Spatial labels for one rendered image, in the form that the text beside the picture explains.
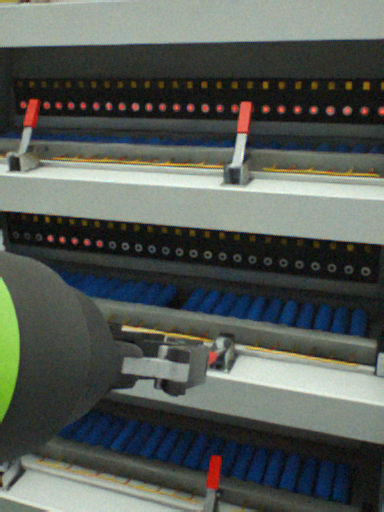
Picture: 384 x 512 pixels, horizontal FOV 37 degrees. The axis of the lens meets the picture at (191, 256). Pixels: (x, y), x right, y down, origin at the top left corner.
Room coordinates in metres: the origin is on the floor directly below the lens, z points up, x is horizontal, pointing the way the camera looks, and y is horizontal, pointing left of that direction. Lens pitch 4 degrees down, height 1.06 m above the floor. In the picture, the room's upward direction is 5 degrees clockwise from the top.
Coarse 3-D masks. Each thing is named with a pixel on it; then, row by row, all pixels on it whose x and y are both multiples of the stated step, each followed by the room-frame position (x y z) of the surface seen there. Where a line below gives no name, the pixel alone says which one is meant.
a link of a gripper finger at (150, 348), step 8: (112, 328) 0.32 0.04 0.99; (112, 336) 0.32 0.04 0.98; (120, 336) 0.33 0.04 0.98; (128, 336) 0.34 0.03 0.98; (136, 336) 0.35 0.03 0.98; (136, 344) 0.35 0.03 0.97; (144, 344) 0.35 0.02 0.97; (152, 344) 0.36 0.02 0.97; (160, 344) 0.37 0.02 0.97; (168, 344) 0.38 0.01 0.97; (176, 344) 0.39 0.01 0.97; (184, 344) 0.40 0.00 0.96; (144, 352) 0.35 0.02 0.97; (152, 352) 0.36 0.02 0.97; (144, 376) 0.36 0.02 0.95
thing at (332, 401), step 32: (32, 256) 0.88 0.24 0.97; (64, 256) 0.86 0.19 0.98; (96, 256) 0.84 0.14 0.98; (320, 288) 0.73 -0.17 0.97; (352, 288) 0.72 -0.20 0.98; (288, 352) 0.64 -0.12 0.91; (224, 384) 0.60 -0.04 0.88; (256, 384) 0.58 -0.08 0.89; (288, 384) 0.58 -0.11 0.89; (320, 384) 0.58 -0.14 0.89; (352, 384) 0.58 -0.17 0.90; (256, 416) 0.59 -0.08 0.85; (288, 416) 0.58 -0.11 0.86; (320, 416) 0.57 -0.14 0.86; (352, 416) 0.56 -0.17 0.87
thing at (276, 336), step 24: (120, 312) 0.71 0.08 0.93; (144, 312) 0.69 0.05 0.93; (168, 312) 0.69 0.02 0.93; (192, 312) 0.69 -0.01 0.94; (216, 336) 0.67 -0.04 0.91; (240, 336) 0.65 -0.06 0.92; (264, 336) 0.64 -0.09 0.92; (288, 336) 0.63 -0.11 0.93; (312, 336) 0.62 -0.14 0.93; (336, 336) 0.62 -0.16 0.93; (360, 360) 0.61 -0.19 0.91
